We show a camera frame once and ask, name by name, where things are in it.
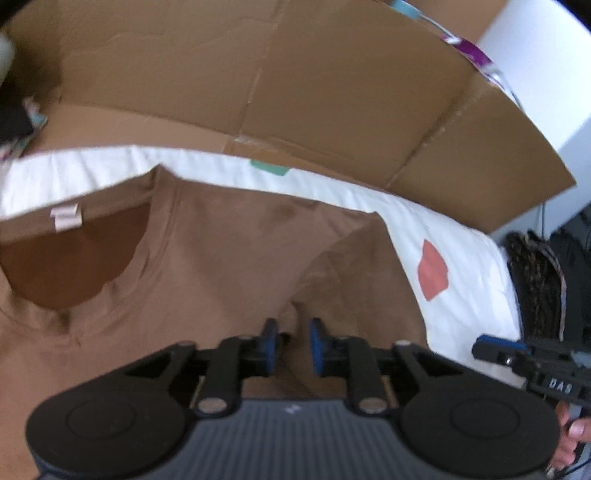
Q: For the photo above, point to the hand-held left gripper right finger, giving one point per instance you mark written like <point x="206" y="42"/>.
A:
<point x="316" y="348"/>

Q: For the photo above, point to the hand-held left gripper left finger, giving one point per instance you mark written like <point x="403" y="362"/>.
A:
<point x="270" y="346"/>

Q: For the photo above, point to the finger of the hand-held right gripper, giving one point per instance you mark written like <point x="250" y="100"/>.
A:
<point x="498" y="350"/>

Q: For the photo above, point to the brown printed t-shirt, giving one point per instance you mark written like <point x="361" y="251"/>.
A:
<point x="221" y="258"/>

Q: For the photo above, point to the person's right hand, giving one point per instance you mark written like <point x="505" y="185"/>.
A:
<point x="579" y="429"/>

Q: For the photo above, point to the dark leopard print bag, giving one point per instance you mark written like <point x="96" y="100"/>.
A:
<point x="531" y="281"/>

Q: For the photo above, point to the black bag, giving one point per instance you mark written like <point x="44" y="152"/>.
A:
<point x="577" y="286"/>

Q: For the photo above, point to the cream bear print blanket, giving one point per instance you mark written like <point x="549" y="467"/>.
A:
<point x="406" y="212"/>

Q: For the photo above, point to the flattened cardboard sheet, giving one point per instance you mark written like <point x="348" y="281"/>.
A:
<point x="300" y="83"/>

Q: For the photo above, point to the purple pink packets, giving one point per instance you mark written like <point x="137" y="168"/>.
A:
<point x="471" y="53"/>

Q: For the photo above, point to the black cloth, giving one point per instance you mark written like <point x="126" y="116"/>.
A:
<point x="14" y="120"/>

